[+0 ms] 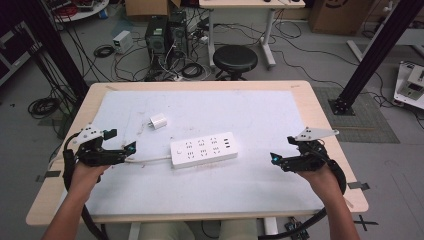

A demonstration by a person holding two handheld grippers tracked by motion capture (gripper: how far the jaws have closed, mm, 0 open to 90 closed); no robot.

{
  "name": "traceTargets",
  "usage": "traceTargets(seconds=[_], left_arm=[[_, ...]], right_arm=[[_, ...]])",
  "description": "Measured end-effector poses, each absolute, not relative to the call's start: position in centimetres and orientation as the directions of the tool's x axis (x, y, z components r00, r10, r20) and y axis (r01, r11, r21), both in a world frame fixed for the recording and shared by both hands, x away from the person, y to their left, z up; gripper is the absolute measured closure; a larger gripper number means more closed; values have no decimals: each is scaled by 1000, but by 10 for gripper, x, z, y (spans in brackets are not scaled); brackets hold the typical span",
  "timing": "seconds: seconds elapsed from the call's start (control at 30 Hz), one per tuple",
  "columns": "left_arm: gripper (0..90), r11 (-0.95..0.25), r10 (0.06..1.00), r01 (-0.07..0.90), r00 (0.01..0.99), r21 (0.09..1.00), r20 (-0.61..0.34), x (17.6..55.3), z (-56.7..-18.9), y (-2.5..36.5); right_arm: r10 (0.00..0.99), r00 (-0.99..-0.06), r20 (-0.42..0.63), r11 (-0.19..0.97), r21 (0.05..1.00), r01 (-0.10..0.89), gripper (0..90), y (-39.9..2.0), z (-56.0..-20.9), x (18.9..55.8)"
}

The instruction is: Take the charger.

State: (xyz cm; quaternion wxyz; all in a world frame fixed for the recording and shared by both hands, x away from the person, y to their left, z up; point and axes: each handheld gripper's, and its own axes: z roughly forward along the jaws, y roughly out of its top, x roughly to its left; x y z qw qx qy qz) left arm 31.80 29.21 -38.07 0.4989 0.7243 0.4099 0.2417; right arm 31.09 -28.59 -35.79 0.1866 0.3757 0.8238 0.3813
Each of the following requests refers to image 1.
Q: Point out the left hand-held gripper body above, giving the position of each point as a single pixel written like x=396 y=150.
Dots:
x=95 y=154

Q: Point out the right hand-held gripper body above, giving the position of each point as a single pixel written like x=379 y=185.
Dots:
x=306 y=157

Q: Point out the white charger plug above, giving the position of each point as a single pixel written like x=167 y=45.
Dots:
x=158 y=120

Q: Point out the white power strip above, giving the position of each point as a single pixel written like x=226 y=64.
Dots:
x=204 y=150

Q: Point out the person's left hand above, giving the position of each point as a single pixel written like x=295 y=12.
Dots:
x=87 y=178

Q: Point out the person's right hand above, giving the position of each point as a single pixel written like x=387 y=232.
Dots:
x=318 y=181

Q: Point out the grey tape strip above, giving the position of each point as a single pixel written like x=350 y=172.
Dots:
x=358 y=185
x=50 y=175

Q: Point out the grey floor mat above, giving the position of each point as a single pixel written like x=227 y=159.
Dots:
x=366 y=123

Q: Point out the white table mat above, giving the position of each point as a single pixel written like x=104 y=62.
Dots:
x=206 y=193

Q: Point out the white power supply box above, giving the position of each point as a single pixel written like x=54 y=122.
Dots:
x=122 y=41

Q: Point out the black round stool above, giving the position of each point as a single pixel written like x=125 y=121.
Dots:
x=235 y=59

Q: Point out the black computer tower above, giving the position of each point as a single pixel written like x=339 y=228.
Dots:
x=156 y=40
x=178 y=33

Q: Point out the black metal stand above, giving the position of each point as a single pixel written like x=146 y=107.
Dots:
x=53 y=43
x=376 y=53

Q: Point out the white device on floor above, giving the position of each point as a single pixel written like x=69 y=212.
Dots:
x=411 y=85

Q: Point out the small cardboard box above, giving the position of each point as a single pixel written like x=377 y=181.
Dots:
x=146 y=7

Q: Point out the large cardboard box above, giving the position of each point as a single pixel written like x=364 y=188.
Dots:
x=340 y=16

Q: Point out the round white table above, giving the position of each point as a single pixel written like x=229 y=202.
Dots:
x=78 y=10

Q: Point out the white desk with legs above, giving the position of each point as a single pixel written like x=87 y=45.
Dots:
x=253 y=5

